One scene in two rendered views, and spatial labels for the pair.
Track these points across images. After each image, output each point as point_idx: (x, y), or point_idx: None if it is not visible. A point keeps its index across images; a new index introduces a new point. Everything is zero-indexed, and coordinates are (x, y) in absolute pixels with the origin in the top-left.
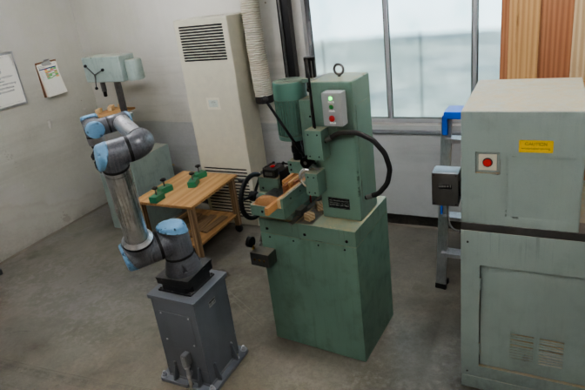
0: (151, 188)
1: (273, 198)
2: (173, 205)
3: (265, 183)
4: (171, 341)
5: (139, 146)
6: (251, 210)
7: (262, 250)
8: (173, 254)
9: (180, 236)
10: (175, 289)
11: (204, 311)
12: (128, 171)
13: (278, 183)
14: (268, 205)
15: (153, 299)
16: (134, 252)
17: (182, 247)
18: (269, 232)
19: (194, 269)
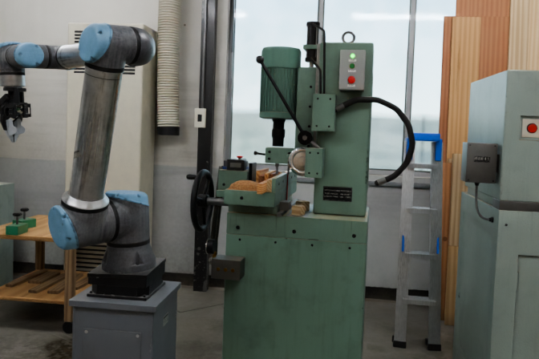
0: (13, 214)
1: (257, 183)
2: (46, 236)
3: (228, 178)
4: None
5: (148, 42)
6: (224, 197)
7: (228, 257)
8: (128, 234)
9: (143, 207)
10: (119, 291)
11: (159, 327)
12: (122, 74)
13: (247, 177)
14: (260, 183)
15: (78, 309)
16: (85, 212)
17: (142, 225)
18: (240, 233)
19: (151, 262)
